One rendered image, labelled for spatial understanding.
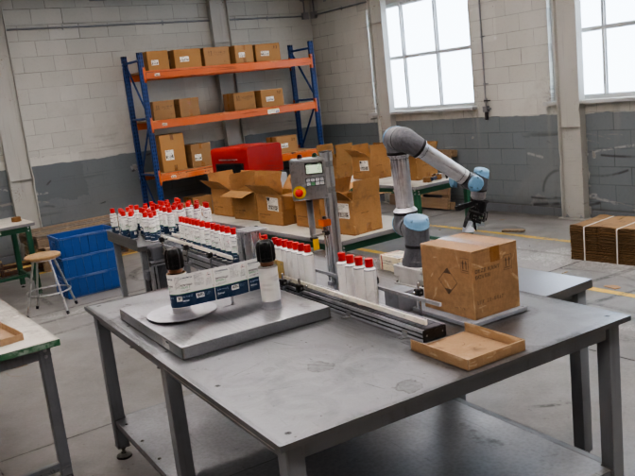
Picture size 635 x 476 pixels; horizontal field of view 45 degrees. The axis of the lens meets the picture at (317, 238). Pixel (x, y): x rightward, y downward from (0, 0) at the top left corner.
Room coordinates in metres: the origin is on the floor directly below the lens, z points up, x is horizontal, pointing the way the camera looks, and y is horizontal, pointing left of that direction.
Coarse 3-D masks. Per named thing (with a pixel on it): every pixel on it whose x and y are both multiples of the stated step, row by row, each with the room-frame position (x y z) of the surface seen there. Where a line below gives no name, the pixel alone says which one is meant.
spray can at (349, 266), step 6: (348, 258) 3.11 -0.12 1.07; (348, 264) 3.11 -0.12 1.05; (354, 264) 3.11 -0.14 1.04; (348, 270) 3.10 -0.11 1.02; (348, 276) 3.10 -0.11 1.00; (348, 282) 3.11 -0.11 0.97; (348, 288) 3.11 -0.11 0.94; (354, 288) 3.10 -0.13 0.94; (348, 294) 3.11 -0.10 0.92; (354, 294) 3.10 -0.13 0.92; (348, 300) 3.12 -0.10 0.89
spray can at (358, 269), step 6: (354, 258) 3.06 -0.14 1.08; (360, 258) 3.05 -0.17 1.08; (360, 264) 3.05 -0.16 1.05; (354, 270) 3.05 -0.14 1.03; (360, 270) 3.04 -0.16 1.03; (354, 276) 3.05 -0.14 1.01; (360, 276) 3.04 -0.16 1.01; (354, 282) 3.06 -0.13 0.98; (360, 282) 3.04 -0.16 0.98; (360, 288) 3.04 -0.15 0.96; (360, 294) 3.04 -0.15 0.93
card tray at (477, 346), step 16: (448, 336) 2.68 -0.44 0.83; (464, 336) 2.66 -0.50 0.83; (480, 336) 2.64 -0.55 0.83; (496, 336) 2.57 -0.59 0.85; (512, 336) 2.51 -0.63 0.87; (432, 352) 2.49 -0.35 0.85; (448, 352) 2.41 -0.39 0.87; (464, 352) 2.49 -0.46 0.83; (480, 352) 2.48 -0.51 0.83; (496, 352) 2.39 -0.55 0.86; (512, 352) 2.43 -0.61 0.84; (464, 368) 2.35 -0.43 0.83
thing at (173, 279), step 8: (168, 248) 3.22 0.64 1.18; (176, 248) 3.22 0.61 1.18; (168, 256) 3.20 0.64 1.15; (176, 256) 3.20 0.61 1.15; (168, 264) 3.20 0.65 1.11; (176, 264) 3.20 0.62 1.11; (176, 272) 3.21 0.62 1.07; (184, 272) 3.22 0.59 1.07; (168, 280) 3.21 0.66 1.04; (176, 280) 3.19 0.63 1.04; (168, 288) 3.22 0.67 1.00; (176, 288) 3.19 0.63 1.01; (176, 296) 3.19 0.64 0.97; (176, 304) 3.19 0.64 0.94; (176, 312) 3.20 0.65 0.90; (184, 312) 3.20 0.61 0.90
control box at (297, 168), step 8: (296, 160) 3.49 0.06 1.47; (304, 160) 3.48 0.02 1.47; (312, 160) 3.47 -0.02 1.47; (320, 160) 3.47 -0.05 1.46; (296, 168) 3.48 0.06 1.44; (304, 168) 3.48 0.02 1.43; (296, 176) 3.48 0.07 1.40; (304, 176) 3.48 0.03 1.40; (312, 176) 3.47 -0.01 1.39; (320, 176) 3.47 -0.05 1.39; (296, 184) 3.48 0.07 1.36; (304, 184) 3.48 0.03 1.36; (304, 192) 3.48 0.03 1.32; (312, 192) 3.47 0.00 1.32; (320, 192) 3.47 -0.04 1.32; (296, 200) 3.49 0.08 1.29
